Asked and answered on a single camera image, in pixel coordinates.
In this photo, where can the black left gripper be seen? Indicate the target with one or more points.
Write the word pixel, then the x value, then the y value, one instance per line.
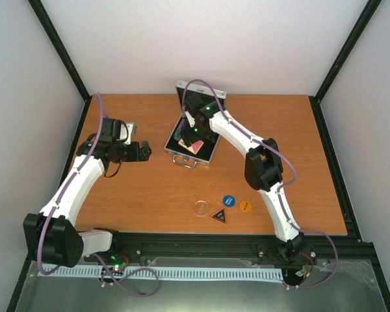
pixel 135 156

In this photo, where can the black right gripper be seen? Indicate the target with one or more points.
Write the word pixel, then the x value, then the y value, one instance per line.
pixel 192 137

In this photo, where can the pink playing card deck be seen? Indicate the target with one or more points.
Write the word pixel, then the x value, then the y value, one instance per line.
pixel 195 147

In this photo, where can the aluminium poker case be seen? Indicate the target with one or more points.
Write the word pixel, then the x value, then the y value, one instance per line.
pixel 180 155

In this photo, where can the clear round disc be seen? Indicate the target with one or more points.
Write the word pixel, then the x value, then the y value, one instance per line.
pixel 200 208

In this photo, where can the black red triangle token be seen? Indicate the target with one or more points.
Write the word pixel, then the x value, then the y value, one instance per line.
pixel 220 216

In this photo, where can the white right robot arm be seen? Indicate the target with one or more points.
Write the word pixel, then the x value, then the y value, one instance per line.
pixel 263 172

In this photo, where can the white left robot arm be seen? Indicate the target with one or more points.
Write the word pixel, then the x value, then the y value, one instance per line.
pixel 50 235

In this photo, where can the blue round token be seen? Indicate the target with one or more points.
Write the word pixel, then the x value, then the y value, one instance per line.
pixel 229 201

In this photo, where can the orange round token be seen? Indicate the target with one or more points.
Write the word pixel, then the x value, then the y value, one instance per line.
pixel 246 206

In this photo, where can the black aluminium frame rail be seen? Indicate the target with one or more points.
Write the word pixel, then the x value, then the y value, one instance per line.
pixel 262 249

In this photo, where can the white cable duct strip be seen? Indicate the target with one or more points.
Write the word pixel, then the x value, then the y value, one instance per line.
pixel 160 273

